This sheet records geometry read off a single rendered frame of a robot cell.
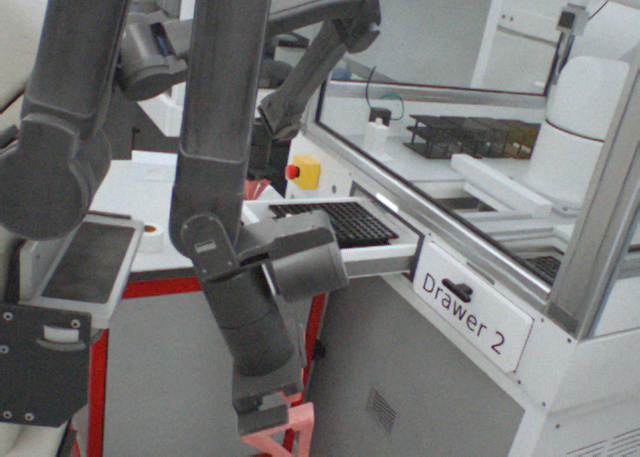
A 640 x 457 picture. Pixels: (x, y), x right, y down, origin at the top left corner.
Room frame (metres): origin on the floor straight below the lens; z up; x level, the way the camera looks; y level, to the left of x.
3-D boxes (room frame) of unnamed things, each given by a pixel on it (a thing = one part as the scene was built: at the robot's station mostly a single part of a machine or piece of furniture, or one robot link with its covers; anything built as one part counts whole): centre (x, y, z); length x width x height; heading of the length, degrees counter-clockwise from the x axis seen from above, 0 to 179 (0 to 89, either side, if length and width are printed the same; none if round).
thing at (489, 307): (1.10, -0.31, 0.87); 0.29 x 0.02 x 0.11; 32
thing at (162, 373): (1.55, 0.34, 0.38); 0.62 x 0.58 x 0.76; 32
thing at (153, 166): (1.70, 0.46, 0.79); 0.13 x 0.09 x 0.05; 108
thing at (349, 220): (1.30, -0.04, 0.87); 0.22 x 0.18 x 0.06; 122
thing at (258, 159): (1.44, 0.16, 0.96); 0.10 x 0.07 x 0.07; 45
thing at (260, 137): (1.45, 0.16, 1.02); 0.07 x 0.06 x 0.07; 142
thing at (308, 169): (1.64, 0.05, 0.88); 0.07 x 0.05 x 0.07; 32
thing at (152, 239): (1.29, 0.35, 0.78); 0.07 x 0.07 x 0.04
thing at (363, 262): (1.31, -0.04, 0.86); 0.40 x 0.26 x 0.06; 122
